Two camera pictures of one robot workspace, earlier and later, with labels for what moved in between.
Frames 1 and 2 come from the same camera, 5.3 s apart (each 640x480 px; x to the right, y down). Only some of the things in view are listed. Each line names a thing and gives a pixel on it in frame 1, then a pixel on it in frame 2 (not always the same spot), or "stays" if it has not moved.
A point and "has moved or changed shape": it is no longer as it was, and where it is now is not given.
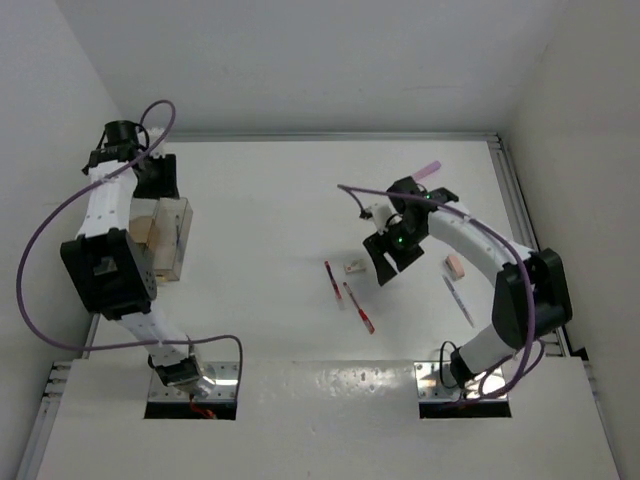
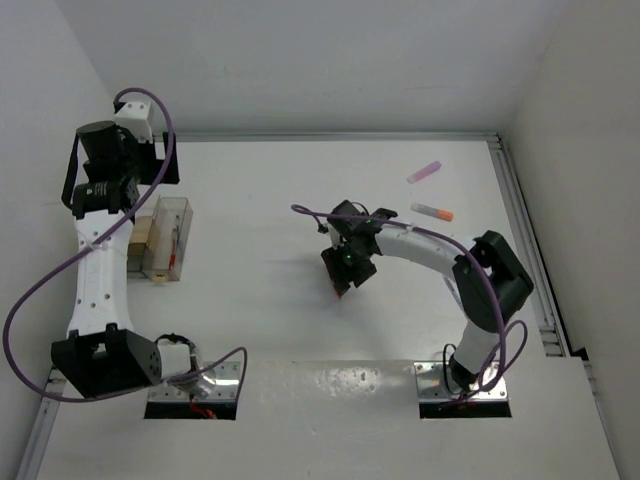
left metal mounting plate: (224, 373) stays
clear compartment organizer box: (162, 225) stays
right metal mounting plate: (436, 382) stays
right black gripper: (377, 247) → (333, 257)
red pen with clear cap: (335, 286) has moved or changed shape
